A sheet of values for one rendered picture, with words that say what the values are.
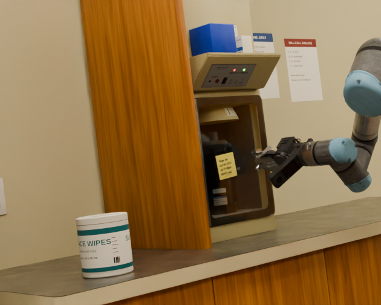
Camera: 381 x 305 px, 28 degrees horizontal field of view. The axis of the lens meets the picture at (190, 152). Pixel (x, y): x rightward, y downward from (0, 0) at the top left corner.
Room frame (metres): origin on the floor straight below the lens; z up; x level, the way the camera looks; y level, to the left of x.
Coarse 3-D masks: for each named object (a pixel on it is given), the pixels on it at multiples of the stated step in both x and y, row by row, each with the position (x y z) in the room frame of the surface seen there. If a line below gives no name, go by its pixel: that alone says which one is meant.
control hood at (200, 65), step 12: (192, 60) 2.28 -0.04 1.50; (204, 60) 2.24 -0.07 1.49; (216, 60) 2.26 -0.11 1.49; (228, 60) 2.29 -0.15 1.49; (240, 60) 2.33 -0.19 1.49; (252, 60) 2.36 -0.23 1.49; (264, 60) 2.40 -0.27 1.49; (276, 60) 2.43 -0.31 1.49; (192, 72) 2.28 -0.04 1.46; (204, 72) 2.27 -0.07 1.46; (264, 72) 2.44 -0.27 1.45; (192, 84) 2.29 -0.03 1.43; (252, 84) 2.45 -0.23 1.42; (264, 84) 2.49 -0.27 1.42
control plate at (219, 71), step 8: (216, 64) 2.27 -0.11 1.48; (224, 64) 2.30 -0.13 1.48; (232, 64) 2.32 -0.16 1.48; (240, 64) 2.34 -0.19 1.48; (248, 64) 2.36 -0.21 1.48; (208, 72) 2.28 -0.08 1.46; (216, 72) 2.30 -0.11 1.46; (224, 72) 2.32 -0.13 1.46; (232, 72) 2.34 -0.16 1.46; (240, 72) 2.37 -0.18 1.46; (248, 72) 2.39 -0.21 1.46; (208, 80) 2.30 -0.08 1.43; (240, 80) 2.40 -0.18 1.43; (248, 80) 2.42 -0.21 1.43
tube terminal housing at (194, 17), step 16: (192, 0) 2.36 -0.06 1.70; (208, 0) 2.40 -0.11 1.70; (224, 0) 2.45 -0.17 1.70; (240, 0) 2.49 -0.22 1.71; (192, 16) 2.35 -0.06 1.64; (208, 16) 2.39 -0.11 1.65; (224, 16) 2.44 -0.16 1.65; (240, 16) 2.49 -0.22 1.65; (240, 32) 2.48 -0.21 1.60; (208, 96) 2.37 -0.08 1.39; (240, 224) 2.41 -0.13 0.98; (256, 224) 2.46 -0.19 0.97; (272, 224) 2.51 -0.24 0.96; (224, 240) 2.37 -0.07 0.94
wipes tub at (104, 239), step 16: (80, 224) 1.87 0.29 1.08; (96, 224) 1.85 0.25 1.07; (112, 224) 1.86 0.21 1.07; (128, 224) 1.91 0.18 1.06; (80, 240) 1.88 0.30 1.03; (96, 240) 1.85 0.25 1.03; (112, 240) 1.86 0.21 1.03; (128, 240) 1.90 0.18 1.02; (80, 256) 1.89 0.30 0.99; (96, 256) 1.85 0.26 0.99; (112, 256) 1.86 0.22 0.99; (128, 256) 1.89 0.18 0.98; (96, 272) 1.86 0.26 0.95; (112, 272) 1.86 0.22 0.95; (128, 272) 1.89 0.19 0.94
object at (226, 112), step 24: (240, 96) 2.44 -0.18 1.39; (216, 120) 2.37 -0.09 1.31; (240, 120) 2.43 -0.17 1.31; (216, 144) 2.36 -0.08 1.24; (240, 144) 2.43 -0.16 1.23; (264, 144) 2.50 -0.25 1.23; (216, 168) 2.35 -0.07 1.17; (240, 168) 2.42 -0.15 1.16; (216, 192) 2.34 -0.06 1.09; (240, 192) 2.41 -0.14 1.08; (264, 192) 2.48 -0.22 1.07; (216, 216) 2.34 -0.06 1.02; (240, 216) 2.40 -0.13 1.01; (264, 216) 2.47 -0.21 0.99
